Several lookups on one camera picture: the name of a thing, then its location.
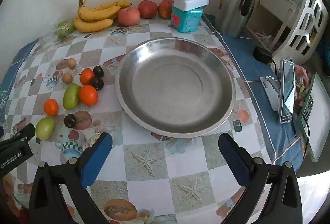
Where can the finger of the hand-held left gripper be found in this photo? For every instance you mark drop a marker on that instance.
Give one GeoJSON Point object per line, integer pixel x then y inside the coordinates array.
{"type": "Point", "coordinates": [24, 133]}

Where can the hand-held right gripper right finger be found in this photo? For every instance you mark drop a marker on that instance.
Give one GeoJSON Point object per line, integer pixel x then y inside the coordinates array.
{"type": "Point", "coordinates": [234, 159]}

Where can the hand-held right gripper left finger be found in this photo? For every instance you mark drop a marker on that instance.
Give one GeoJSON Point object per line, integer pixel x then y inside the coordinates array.
{"type": "Point", "coordinates": [96, 159]}

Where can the small green plum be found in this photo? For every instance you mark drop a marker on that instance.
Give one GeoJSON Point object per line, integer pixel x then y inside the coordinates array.
{"type": "Point", "coordinates": [44, 128]}

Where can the small orange tangerine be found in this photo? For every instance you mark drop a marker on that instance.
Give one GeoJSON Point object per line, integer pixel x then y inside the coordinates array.
{"type": "Point", "coordinates": [51, 107]}
{"type": "Point", "coordinates": [88, 95]}
{"type": "Point", "coordinates": [87, 76]}

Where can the dark purple plum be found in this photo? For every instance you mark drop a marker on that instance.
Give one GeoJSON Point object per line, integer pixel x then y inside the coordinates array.
{"type": "Point", "coordinates": [97, 83]}
{"type": "Point", "coordinates": [70, 120]}
{"type": "Point", "coordinates": [98, 71]}

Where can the large green plum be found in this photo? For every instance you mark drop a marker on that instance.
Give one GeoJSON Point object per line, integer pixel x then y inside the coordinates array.
{"type": "Point", "coordinates": [71, 96]}

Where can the brown longan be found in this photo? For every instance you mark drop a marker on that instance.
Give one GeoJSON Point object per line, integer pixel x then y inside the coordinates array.
{"type": "Point", "coordinates": [67, 78]}
{"type": "Point", "coordinates": [71, 62]}

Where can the round steel plate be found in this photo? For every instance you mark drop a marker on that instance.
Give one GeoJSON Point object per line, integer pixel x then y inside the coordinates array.
{"type": "Point", "coordinates": [175, 89]}

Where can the checked printed tablecloth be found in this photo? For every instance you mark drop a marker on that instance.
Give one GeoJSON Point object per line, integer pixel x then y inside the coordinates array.
{"type": "Point", "coordinates": [144, 182]}

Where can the smartphone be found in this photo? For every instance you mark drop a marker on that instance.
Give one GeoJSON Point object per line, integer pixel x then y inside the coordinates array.
{"type": "Point", "coordinates": [287, 92]}

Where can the floral patterned cloth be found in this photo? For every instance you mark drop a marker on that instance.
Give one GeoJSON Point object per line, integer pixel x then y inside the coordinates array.
{"type": "Point", "coordinates": [301, 79]}

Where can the black power adapter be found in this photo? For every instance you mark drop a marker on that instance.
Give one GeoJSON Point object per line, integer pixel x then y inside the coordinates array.
{"type": "Point", "coordinates": [263, 55]}

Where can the clear bag of green grapes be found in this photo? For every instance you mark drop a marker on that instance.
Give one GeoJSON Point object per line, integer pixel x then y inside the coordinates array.
{"type": "Point", "coordinates": [63, 29]}

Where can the white plastic bag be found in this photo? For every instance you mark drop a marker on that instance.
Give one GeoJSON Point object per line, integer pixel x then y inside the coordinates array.
{"type": "Point", "coordinates": [263, 38]}

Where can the yellow banana bunch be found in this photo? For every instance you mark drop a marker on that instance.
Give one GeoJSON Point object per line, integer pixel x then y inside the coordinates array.
{"type": "Point", "coordinates": [92, 25]}

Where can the pink apple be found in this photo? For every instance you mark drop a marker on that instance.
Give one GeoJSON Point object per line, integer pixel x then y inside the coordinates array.
{"type": "Point", "coordinates": [129, 17]}

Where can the teal house-shaped box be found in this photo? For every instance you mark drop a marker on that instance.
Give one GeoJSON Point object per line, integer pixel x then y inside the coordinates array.
{"type": "Point", "coordinates": [187, 21]}

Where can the steel kettle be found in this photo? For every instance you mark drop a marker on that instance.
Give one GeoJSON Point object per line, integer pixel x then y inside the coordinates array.
{"type": "Point", "coordinates": [232, 7]}

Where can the white plastic rack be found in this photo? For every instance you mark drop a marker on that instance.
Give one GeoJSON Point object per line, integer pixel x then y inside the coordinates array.
{"type": "Point", "coordinates": [304, 20]}

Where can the red apple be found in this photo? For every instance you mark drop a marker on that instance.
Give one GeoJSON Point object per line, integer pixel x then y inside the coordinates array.
{"type": "Point", "coordinates": [165, 9]}
{"type": "Point", "coordinates": [147, 9]}

